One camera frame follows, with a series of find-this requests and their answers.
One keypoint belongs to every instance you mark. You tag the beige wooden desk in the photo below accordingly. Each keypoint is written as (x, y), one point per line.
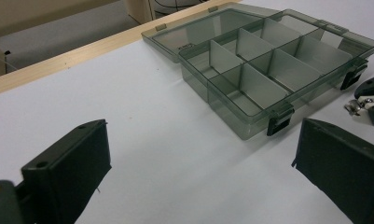
(35, 15)

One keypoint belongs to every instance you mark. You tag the smoky clear plastic compartment box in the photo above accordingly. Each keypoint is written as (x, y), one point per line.
(262, 68)

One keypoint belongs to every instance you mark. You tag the white table sheet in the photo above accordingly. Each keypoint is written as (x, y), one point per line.
(159, 155)

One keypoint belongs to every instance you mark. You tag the light wooden table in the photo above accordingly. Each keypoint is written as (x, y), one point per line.
(82, 54)

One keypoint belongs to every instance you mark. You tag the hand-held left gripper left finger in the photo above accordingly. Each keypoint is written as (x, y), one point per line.
(69, 168)

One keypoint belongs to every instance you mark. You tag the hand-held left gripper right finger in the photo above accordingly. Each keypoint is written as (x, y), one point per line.
(343, 174)

